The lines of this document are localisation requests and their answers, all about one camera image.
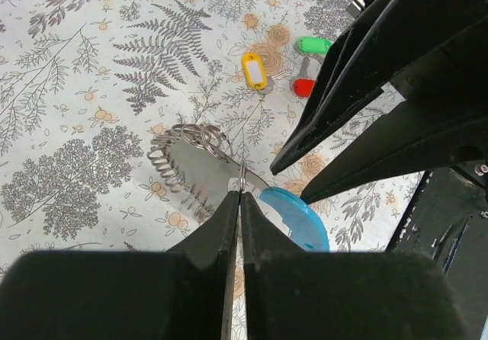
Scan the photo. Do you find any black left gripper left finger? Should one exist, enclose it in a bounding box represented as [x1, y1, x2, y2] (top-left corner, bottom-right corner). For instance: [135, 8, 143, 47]
[1, 191, 239, 339]

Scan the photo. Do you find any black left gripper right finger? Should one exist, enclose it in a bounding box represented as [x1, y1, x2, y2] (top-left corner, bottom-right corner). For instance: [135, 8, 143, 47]
[240, 193, 464, 339]

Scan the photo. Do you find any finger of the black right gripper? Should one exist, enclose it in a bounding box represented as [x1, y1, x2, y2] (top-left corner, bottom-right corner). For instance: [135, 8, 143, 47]
[270, 0, 487, 175]
[300, 101, 487, 204]

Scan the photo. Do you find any small silver keyring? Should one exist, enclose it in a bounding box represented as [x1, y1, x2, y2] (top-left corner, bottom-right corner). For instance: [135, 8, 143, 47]
[239, 158, 247, 192]

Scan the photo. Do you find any key with yellow tag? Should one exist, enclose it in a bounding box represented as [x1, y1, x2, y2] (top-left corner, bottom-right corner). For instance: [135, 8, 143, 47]
[242, 53, 291, 95]

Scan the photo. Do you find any key with red tag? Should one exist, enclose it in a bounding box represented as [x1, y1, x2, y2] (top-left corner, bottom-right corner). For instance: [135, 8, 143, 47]
[291, 56, 315, 98]

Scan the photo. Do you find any floral patterned table mat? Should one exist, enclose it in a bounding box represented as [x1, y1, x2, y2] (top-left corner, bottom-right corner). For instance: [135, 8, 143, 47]
[0, 0, 424, 340]

